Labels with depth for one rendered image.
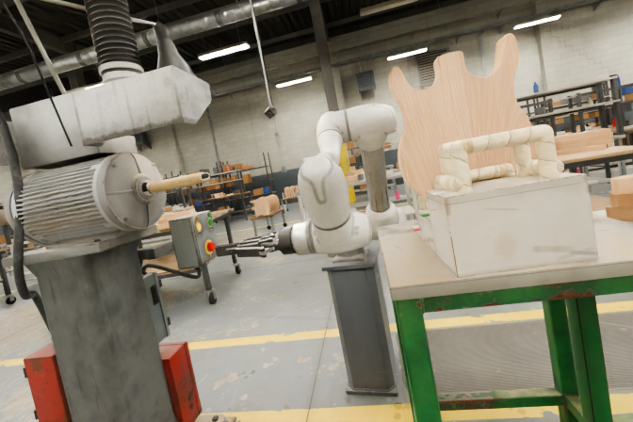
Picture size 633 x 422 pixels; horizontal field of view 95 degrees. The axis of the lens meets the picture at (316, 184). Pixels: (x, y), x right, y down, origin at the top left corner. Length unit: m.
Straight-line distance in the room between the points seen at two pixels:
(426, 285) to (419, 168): 0.33
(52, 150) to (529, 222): 1.28
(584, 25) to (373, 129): 13.81
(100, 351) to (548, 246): 1.23
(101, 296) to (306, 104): 11.50
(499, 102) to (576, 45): 13.59
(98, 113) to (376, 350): 1.54
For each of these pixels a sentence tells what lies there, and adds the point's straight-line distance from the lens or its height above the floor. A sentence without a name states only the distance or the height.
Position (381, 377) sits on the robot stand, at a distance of 1.83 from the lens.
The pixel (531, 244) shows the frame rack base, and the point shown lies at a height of 0.98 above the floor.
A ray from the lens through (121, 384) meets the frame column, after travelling 1.26.
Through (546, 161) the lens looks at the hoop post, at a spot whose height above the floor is 1.14.
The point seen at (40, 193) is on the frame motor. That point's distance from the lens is 1.19.
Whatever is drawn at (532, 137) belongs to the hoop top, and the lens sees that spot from 0.73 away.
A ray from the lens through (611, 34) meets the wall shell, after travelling 15.15.
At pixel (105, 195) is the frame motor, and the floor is 1.25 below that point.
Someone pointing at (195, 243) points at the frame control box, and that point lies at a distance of 1.24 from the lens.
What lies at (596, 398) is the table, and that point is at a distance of 1.45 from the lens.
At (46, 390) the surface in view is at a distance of 1.42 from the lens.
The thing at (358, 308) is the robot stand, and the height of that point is 0.47.
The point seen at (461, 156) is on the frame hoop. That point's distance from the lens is 0.67.
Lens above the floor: 1.21
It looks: 3 degrees down
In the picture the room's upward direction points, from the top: 11 degrees counter-clockwise
